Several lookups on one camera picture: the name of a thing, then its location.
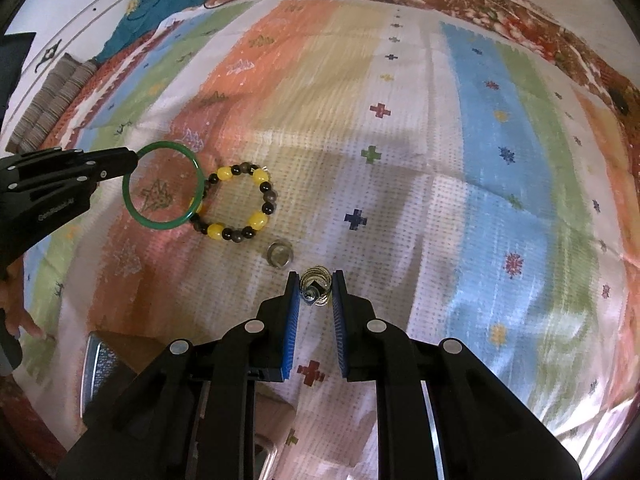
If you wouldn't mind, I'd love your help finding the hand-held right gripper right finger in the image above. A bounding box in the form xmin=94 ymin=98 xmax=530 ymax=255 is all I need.
xmin=331 ymin=269 xmax=584 ymax=480

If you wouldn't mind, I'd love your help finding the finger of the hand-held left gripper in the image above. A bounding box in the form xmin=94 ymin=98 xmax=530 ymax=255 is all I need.
xmin=54 ymin=147 xmax=139 ymax=167
xmin=74 ymin=159 xmax=138 ymax=189

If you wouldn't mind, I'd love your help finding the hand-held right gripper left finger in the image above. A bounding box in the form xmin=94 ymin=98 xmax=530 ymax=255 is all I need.
xmin=57 ymin=270 xmax=301 ymax=480

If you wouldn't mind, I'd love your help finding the green bangle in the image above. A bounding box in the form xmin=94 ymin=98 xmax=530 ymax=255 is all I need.
xmin=121 ymin=141 xmax=206 ymax=231

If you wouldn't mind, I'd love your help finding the silver ring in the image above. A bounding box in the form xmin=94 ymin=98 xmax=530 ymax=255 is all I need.
xmin=264 ymin=240 xmax=294 ymax=269
xmin=298 ymin=264 xmax=332 ymax=307

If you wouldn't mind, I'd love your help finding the silver metal tin box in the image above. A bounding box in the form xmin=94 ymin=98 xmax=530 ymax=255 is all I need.
xmin=81 ymin=330 xmax=297 ymax=480

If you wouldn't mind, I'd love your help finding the person's left hand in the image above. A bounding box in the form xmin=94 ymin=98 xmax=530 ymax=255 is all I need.
xmin=0 ymin=260 xmax=44 ymax=341

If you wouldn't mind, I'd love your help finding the grey striped cushion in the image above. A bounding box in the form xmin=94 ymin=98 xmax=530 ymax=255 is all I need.
xmin=5 ymin=52 xmax=99 ymax=154

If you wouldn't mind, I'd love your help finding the white headboard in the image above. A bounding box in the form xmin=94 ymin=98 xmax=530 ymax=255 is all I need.
xmin=0 ymin=0 xmax=132 ymax=128

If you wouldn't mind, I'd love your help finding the teal cloth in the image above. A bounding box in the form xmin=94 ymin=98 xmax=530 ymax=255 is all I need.
xmin=95 ymin=0 xmax=224 ymax=64

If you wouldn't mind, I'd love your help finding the colourful striped mat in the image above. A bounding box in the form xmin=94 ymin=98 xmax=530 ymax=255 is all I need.
xmin=15 ymin=0 xmax=637 ymax=480

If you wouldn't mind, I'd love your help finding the yellow and black bead bracelet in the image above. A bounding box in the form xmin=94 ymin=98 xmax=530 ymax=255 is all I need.
xmin=190 ymin=161 xmax=279 ymax=242

